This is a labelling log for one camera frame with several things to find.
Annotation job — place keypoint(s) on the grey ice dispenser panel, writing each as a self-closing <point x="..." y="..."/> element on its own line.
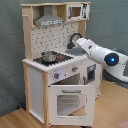
<point x="91" y="72"/>

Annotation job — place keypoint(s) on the silver cooking pot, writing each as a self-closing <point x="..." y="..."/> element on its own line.
<point x="49" y="56"/>

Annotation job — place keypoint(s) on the black faucet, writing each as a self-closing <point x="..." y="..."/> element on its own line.
<point x="71" y="44"/>

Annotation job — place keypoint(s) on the grey range hood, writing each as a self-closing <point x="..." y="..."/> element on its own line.
<point x="48" y="18"/>

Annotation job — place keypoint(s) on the wooden toy kitchen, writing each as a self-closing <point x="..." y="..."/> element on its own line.
<point x="39" y="78"/>

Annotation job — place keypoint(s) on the grey cabinet door handle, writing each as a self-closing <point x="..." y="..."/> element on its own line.
<point x="84" y="80"/>

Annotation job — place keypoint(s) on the white oven door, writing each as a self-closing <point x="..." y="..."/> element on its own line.
<point x="71" y="104"/>

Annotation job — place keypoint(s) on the toy microwave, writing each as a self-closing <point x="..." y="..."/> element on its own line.
<point x="78" y="11"/>

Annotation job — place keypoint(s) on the grey sink basin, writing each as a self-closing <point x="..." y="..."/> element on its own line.
<point x="76" y="51"/>

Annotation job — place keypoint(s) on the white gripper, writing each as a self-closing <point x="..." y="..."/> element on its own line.
<point x="87" y="45"/>

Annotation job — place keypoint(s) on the red stove knob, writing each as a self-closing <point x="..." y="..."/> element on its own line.
<point x="74" y="69"/>
<point x="56" y="76"/>

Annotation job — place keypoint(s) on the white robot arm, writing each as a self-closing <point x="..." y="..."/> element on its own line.
<point x="114" y="62"/>

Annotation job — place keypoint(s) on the right red stove knob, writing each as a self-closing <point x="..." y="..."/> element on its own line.
<point x="74" y="69"/>

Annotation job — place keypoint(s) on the left red stove knob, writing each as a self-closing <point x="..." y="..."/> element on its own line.
<point x="56" y="76"/>

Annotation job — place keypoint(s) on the black stovetop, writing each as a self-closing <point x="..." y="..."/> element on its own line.
<point x="60" y="58"/>

